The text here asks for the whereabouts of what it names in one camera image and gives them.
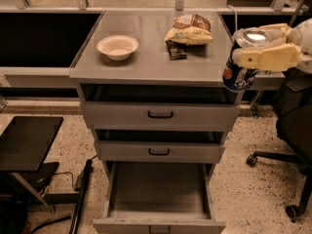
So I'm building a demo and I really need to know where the white cable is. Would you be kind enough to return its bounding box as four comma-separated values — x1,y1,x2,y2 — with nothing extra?
225,4,239,34

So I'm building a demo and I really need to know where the yellow chip bag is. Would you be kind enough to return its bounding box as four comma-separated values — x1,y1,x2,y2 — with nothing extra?
165,14,214,46

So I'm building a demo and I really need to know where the grey bottom drawer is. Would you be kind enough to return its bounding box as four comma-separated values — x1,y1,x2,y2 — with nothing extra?
94,162,225,234

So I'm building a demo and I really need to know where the grey drawer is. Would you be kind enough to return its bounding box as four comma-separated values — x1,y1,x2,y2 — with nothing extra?
94,162,225,234
95,140,225,164
81,101,240,132

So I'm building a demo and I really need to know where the black pole on floor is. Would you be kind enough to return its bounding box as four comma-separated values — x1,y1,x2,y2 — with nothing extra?
68,159,92,234

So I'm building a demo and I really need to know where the grey middle drawer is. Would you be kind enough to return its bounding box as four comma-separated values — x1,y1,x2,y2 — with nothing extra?
95,140,225,164

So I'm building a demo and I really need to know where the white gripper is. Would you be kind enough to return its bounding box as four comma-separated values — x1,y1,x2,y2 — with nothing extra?
232,19,312,72

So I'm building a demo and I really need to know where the black office chair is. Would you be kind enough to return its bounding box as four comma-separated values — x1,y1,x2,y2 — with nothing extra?
246,104,312,222

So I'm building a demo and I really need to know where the grey top drawer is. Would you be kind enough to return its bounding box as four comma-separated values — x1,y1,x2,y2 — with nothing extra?
81,101,240,132

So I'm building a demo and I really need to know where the blue pepsi can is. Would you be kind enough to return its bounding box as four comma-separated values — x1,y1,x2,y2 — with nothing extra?
222,27,270,93

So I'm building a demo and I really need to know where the grey drawer cabinet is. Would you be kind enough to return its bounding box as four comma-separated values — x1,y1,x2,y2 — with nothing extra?
68,10,253,234

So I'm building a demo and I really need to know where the metal diagonal rod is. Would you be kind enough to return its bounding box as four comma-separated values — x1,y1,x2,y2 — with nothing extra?
250,0,311,117

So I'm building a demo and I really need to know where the dark side table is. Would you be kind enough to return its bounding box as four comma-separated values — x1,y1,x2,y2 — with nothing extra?
0,116,63,212

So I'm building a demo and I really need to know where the white paper bowl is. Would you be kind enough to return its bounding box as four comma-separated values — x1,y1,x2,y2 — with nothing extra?
97,35,138,60

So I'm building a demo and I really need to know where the dark snack packet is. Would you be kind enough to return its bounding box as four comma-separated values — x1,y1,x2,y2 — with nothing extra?
166,41,187,60

